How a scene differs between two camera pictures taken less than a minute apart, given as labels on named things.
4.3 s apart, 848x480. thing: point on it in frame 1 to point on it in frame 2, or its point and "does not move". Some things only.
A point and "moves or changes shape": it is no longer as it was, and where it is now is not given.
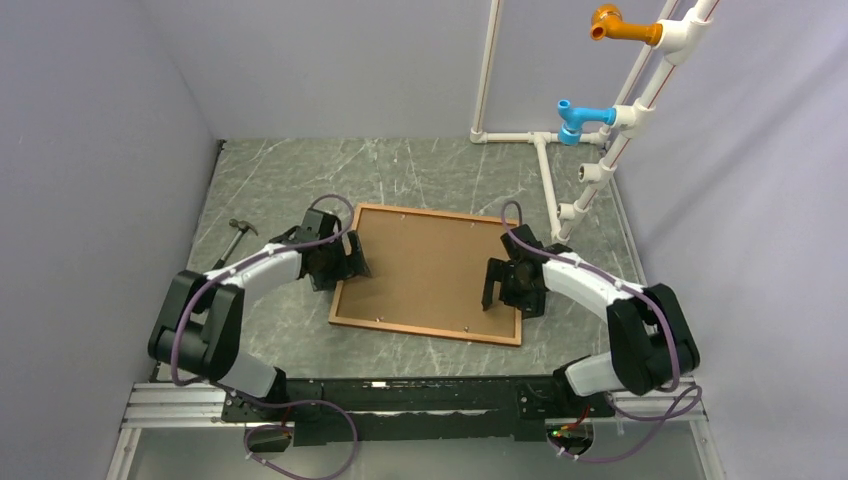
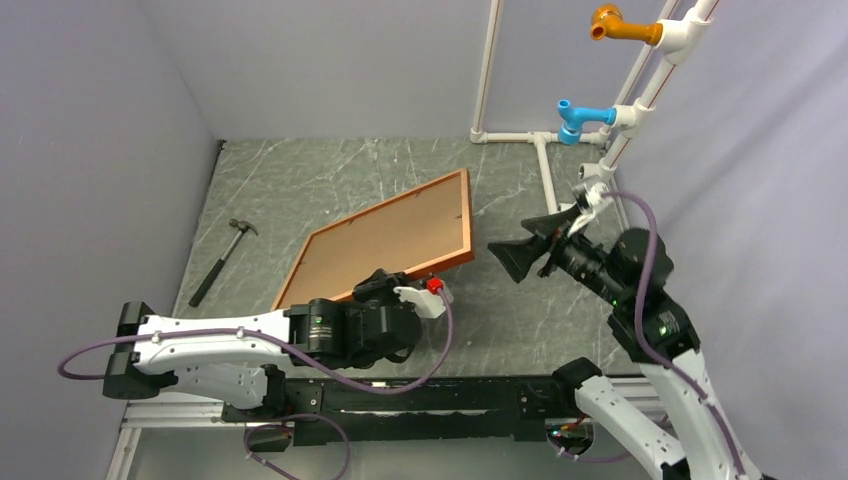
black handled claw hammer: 243,225 does not move
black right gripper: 497,270 to 517,255
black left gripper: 351,265 to 380,283
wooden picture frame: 429,272 moves or changes shape
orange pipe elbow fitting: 607,22 does not move
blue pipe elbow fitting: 570,132 does not move
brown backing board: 428,271 moves or changes shape
